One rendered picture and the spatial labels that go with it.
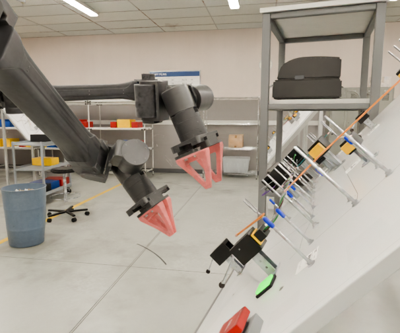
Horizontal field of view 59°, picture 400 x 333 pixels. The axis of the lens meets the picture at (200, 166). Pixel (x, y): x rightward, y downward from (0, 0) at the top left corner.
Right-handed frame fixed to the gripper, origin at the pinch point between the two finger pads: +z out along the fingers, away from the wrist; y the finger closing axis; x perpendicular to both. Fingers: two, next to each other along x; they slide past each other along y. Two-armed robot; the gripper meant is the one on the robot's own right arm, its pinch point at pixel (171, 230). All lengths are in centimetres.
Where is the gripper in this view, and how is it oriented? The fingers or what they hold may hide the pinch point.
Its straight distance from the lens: 78.8
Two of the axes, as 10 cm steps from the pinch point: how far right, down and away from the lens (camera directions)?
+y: 3.9, -2.2, 8.9
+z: 5.9, 8.0, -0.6
